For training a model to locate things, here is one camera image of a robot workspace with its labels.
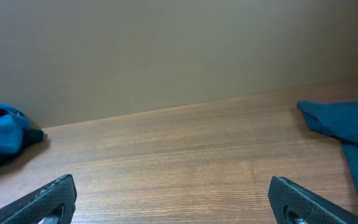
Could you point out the dark blue denim shorts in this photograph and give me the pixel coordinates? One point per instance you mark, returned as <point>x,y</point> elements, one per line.
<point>337,120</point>

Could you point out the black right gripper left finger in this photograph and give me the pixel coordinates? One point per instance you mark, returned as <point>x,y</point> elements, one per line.
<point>51,203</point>

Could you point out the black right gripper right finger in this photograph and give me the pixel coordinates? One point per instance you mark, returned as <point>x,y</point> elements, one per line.
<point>294,204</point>

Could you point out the blue polo shirt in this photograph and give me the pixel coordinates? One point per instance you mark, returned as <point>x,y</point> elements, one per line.
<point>13,123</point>

